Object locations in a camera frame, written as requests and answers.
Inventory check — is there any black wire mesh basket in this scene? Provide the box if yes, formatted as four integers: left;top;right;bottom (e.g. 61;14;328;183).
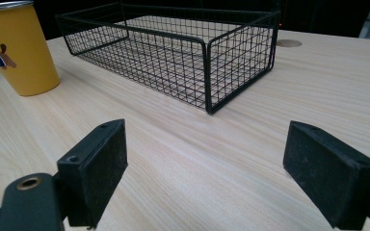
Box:
55;2;281;116

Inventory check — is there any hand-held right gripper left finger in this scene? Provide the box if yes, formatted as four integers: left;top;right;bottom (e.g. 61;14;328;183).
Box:
56;118;129;230

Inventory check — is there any round table cable grommet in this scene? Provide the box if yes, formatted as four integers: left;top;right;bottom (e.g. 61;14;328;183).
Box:
276;38;304;48

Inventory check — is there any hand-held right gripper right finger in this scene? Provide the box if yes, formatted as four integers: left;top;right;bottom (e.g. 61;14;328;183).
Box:
282;120;370;231

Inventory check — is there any yellow cup with metal rim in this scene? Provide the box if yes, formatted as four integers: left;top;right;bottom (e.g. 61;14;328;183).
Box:
0;0;62;97

